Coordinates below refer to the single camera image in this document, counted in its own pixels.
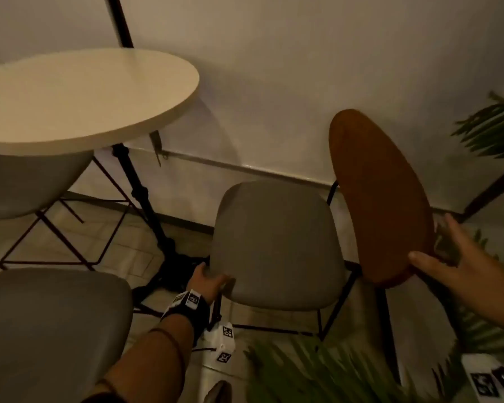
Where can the person's left hand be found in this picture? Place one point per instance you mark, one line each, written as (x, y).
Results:
(201, 285)

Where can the person's right hand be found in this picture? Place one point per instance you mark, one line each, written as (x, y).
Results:
(478, 281)

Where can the person's left thumb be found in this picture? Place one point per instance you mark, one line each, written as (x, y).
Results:
(223, 283)

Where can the person's right thumb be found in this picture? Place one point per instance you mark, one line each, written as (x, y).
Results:
(427, 263)

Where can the grey chair with brown backrest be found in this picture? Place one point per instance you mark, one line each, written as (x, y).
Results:
(277, 243)

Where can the person's left forearm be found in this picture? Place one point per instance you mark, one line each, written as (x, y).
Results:
(151, 365)

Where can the dark slanted wooden bar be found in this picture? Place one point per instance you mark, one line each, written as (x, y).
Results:
(493, 188)

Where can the green palm leaves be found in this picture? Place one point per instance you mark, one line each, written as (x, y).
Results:
(493, 130)

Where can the grey cushioned chair seat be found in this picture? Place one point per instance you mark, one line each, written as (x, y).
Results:
(50, 335)

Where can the black slanted pole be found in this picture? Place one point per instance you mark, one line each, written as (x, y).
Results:
(120, 20)

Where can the white wrist camera with markers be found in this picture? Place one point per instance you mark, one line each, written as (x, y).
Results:
(220, 342)
(491, 375)

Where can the round white table black pedestal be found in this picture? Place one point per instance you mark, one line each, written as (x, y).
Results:
(79, 96)

